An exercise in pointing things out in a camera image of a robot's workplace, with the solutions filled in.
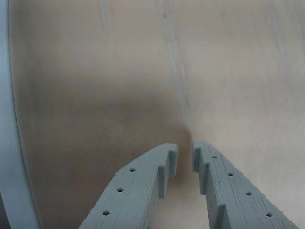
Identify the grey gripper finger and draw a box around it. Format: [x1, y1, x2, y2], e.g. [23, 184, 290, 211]
[78, 142, 179, 229]
[192, 140, 301, 229]

